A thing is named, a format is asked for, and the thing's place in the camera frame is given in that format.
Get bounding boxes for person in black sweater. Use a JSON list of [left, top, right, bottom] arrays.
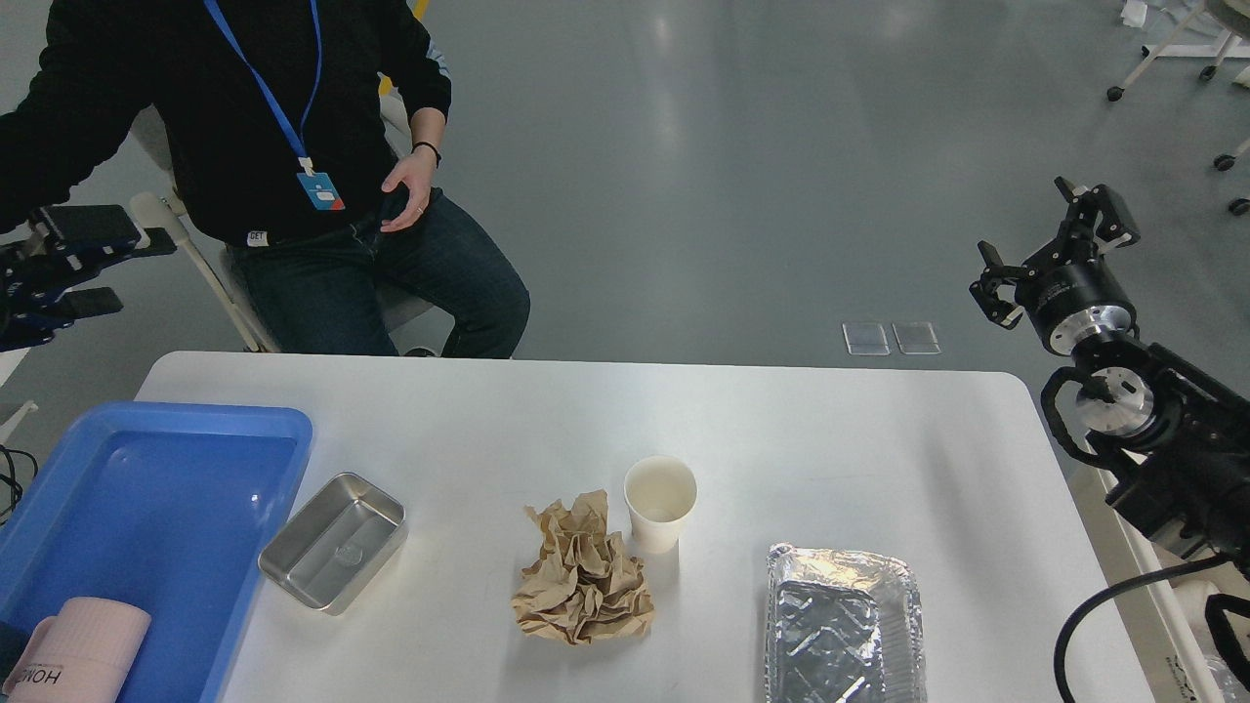
[[3, 1, 530, 359]]

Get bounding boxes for black cables left edge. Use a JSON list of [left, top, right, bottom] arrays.
[[0, 442, 40, 528]]

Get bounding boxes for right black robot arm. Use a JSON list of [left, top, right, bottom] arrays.
[[969, 178, 1249, 702]]

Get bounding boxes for white wheeled chair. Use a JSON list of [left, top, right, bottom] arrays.
[[130, 106, 433, 352]]

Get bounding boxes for white paper cup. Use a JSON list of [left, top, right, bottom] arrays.
[[623, 455, 699, 555]]

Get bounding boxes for clear floor plate right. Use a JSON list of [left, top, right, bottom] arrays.
[[893, 321, 943, 355]]

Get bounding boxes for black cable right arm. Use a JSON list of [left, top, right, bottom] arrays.
[[1053, 557, 1241, 703]]

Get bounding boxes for clear floor plate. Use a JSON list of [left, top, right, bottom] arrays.
[[841, 323, 893, 357], [893, 321, 943, 355]]

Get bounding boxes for aluminium foil tray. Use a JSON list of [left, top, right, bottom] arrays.
[[764, 543, 928, 702]]

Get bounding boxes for pink mug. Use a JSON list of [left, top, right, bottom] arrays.
[[3, 597, 151, 702]]

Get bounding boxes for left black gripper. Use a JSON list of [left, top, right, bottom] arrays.
[[1, 204, 176, 352]]

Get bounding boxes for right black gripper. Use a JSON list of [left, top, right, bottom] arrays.
[[969, 176, 1143, 357]]

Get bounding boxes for white rolling cart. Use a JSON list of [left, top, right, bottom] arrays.
[[1105, 0, 1250, 103]]

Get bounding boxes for crumpled brown paper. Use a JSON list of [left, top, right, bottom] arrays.
[[513, 490, 655, 645]]

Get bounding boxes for small stainless steel tray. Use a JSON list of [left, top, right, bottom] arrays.
[[258, 472, 408, 617]]

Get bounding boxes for blue plastic tray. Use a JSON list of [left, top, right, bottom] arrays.
[[1, 402, 313, 702]]

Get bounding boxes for clear floor plate left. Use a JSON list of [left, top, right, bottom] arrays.
[[841, 323, 893, 357]]

